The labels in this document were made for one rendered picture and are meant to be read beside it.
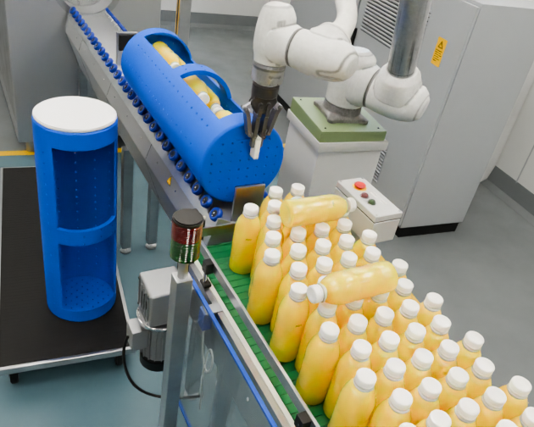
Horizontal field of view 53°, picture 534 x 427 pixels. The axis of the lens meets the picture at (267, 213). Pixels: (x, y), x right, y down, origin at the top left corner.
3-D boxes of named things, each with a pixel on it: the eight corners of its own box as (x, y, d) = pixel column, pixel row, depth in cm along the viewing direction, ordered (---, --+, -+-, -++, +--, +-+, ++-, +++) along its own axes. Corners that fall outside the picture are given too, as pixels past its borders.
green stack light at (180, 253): (192, 243, 118) (195, 224, 116) (203, 261, 114) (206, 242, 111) (164, 247, 115) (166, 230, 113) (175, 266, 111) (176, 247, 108)
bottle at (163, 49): (164, 59, 222) (180, 77, 209) (148, 56, 218) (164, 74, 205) (169, 42, 219) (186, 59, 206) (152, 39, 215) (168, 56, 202)
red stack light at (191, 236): (195, 224, 116) (197, 209, 113) (206, 242, 111) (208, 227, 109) (166, 229, 113) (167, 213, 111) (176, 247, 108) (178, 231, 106)
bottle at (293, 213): (277, 205, 141) (336, 197, 150) (284, 230, 140) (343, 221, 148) (288, 196, 135) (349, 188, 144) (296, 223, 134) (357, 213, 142)
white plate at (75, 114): (13, 109, 182) (13, 113, 183) (75, 138, 173) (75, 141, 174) (75, 90, 204) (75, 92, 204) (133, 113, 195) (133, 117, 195)
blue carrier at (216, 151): (185, 91, 241) (188, 26, 225) (277, 196, 180) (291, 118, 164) (120, 95, 228) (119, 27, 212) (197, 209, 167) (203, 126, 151)
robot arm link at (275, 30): (242, 58, 145) (282, 74, 140) (251, -2, 137) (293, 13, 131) (265, 52, 153) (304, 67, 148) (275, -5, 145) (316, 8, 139)
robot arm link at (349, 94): (336, 88, 229) (350, 37, 216) (374, 105, 222) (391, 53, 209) (317, 97, 217) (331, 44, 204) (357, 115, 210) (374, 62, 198)
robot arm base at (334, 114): (346, 99, 236) (350, 87, 233) (369, 124, 220) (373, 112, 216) (308, 98, 229) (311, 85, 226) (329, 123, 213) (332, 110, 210)
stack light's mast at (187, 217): (190, 264, 122) (197, 205, 113) (201, 282, 117) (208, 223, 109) (164, 269, 119) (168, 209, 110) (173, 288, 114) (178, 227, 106)
